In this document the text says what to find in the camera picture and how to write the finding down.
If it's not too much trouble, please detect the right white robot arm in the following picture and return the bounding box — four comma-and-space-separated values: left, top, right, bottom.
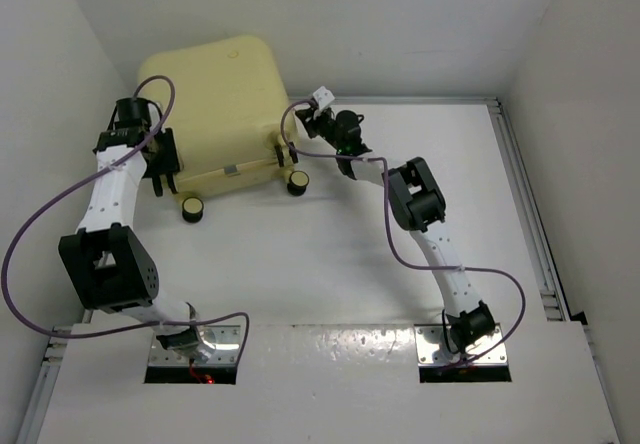
295, 105, 495, 355

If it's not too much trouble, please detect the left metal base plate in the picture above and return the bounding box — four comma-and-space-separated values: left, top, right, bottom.
148, 325, 241, 368

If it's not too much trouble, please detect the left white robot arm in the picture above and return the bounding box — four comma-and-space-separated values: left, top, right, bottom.
58, 97, 215, 364

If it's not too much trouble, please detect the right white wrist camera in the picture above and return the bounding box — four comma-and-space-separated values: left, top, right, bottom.
311, 86, 335, 112

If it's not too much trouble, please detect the metal base plate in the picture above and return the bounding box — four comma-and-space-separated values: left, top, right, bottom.
148, 325, 241, 368
414, 325, 509, 368

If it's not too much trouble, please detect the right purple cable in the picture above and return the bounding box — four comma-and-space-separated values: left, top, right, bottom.
279, 98, 527, 368

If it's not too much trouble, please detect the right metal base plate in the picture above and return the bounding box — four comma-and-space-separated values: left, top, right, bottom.
414, 325, 509, 368

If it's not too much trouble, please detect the cream yellow hard-shell suitcase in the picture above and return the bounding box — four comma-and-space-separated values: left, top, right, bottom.
137, 35, 310, 223

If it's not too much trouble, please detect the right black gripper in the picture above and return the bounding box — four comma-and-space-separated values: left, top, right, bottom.
301, 105, 347, 151

